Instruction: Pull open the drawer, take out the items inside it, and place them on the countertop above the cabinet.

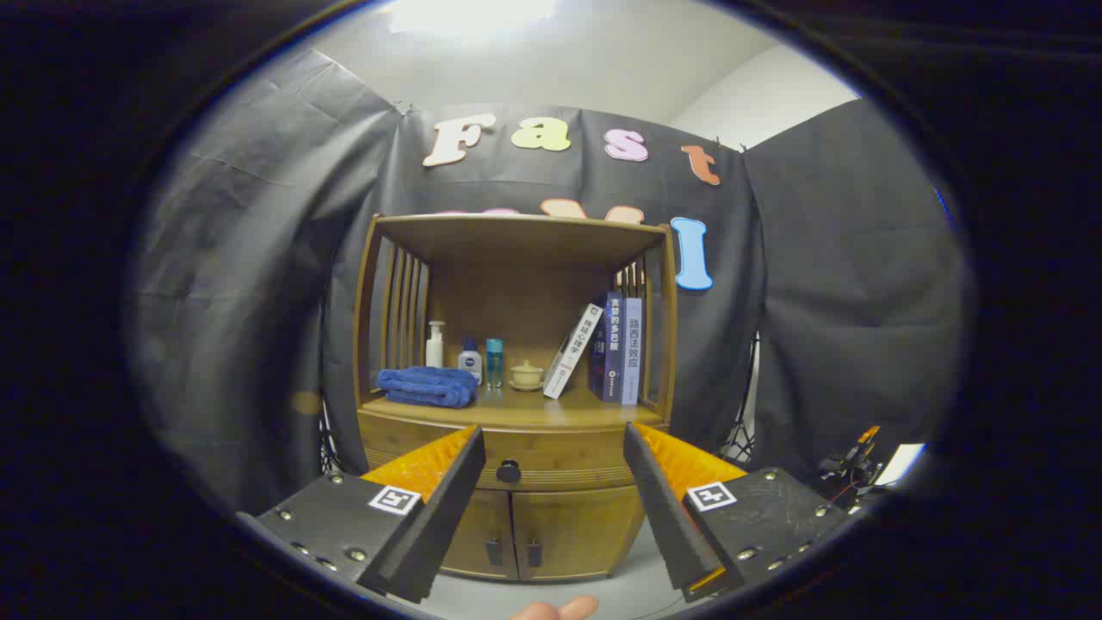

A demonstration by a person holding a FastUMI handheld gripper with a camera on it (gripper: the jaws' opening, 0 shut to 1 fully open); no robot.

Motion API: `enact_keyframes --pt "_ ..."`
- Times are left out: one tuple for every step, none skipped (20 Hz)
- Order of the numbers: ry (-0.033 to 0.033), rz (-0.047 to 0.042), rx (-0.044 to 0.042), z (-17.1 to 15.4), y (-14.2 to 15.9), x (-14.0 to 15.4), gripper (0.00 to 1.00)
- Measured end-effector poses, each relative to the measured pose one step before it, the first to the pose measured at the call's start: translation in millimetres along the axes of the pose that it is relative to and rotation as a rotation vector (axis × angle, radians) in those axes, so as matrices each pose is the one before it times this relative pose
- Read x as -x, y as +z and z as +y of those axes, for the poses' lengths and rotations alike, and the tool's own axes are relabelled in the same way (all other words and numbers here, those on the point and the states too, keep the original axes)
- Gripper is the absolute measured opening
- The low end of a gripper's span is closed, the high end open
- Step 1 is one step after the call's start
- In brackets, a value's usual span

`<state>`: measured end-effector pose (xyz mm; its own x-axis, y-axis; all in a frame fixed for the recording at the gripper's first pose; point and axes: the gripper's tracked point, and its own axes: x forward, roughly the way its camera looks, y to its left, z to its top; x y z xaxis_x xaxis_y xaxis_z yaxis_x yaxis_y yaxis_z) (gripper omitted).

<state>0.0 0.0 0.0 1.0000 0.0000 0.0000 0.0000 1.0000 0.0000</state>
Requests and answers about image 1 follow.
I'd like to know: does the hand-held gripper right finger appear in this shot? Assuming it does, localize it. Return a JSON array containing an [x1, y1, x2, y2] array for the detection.
[[622, 422, 862, 604]]

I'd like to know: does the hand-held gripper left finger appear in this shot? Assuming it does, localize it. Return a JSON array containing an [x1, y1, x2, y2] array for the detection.
[[237, 424, 487, 604]]

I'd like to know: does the wooden cabinet door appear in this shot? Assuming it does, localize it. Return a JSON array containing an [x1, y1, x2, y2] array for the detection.
[[512, 487, 647, 583], [439, 489, 517, 581]]

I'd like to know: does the wooden drawer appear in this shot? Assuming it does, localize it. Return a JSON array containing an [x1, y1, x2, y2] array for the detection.
[[357, 412, 671, 492]]

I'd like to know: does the light blue book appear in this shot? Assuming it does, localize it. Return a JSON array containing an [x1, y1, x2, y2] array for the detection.
[[621, 297, 643, 407]]

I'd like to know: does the wooden countertop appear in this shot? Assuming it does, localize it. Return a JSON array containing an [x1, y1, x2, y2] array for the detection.
[[362, 379, 668, 431]]

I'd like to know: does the black tripod stand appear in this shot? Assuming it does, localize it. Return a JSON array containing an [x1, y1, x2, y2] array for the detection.
[[317, 392, 345, 476], [719, 336, 763, 466]]

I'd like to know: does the black device with orange part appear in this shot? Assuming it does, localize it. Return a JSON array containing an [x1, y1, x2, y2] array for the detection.
[[818, 425, 888, 509]]

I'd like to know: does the white book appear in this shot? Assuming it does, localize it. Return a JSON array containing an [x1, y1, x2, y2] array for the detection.
[[542, 302, 604, 400]]

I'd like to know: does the blue folded towel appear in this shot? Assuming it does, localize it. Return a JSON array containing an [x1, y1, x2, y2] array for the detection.
[[375, 367, 480, 409]]

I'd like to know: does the dark blue book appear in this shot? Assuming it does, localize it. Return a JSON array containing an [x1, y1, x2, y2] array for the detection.
[[588, 290, 624, 404]]

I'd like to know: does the black backdrop cloth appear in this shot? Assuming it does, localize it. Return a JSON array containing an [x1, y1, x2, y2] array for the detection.
[[129, 47, 978, 518]]

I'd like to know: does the wooden cabinet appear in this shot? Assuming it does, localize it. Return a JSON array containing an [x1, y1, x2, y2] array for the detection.
[[351, 212, 679, 583]]

